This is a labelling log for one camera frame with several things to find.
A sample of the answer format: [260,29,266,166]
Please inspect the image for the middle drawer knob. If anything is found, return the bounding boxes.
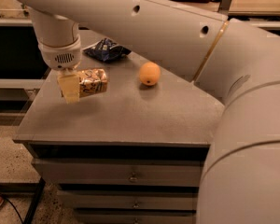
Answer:
[133,202,139,209]

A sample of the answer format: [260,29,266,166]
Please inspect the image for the orange fruit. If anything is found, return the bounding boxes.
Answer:
[139,62,161,86]

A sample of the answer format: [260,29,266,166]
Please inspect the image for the orange soda can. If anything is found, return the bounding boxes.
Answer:
[73,68,108,99]

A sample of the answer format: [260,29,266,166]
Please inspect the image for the drawer knob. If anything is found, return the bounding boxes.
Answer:
[133,202,139,209]
[129,173,138,183]

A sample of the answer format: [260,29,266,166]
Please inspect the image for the top drawer knob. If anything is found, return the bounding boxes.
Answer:
[129,173,138,183]

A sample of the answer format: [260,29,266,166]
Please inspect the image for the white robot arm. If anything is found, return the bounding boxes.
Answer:
[18,0,280,224]

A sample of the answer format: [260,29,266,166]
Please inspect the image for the grey drawer cabinet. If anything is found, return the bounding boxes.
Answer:
[12,29,226,224]

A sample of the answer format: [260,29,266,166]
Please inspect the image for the blue chip bag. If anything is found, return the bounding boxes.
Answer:
[83,38,131,63]

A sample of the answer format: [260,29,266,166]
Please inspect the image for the black floor cable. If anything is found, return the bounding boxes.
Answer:
[0,189,25,224]

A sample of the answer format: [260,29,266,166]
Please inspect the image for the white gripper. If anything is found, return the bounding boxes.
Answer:
[38,36,82,104]

